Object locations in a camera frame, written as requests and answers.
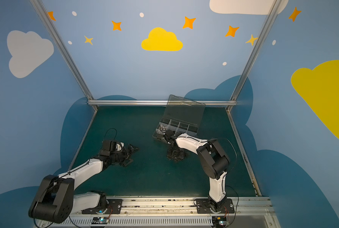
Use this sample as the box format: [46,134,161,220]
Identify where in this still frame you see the left circuit board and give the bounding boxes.
[91,217,110,225]

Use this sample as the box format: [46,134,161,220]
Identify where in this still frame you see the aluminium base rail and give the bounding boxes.
[34,196,281,228]

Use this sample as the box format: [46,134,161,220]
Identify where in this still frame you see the right circuit board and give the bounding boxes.
[211,217,230,228]

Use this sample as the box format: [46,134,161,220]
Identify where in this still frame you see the rear aluminium frame bar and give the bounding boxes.
[87,100,237,106]

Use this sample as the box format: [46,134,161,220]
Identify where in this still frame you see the left aluminium frame post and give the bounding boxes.
[30,0,94,101]

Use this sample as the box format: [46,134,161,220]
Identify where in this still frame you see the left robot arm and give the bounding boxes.
[28,141,139,223]

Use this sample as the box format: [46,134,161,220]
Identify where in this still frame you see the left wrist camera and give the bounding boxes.
[99,140,124,156]

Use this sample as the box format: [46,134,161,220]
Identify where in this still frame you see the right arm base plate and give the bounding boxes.
[194,198,235,214]

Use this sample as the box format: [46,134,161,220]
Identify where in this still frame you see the silver wing nut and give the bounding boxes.
[158,123,168,132]

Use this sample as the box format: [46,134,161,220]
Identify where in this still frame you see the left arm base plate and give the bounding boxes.
[81,199,123,215]

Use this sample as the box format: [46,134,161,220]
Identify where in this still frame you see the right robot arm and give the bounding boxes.
[163,130,230,213]

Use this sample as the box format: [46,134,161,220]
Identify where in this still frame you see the aluminium frame post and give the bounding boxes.
[30,0,94,101]
[226,0,283,114]

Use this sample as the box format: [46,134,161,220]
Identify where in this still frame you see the clear plastic organizer box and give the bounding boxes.
[152,95,206,142]

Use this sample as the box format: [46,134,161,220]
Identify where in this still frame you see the right aluminium frame post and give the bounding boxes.
[226,0,283,114]

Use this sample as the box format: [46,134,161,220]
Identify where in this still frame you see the circuit board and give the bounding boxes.
[91,217,110,225]
[211,217,230,228]

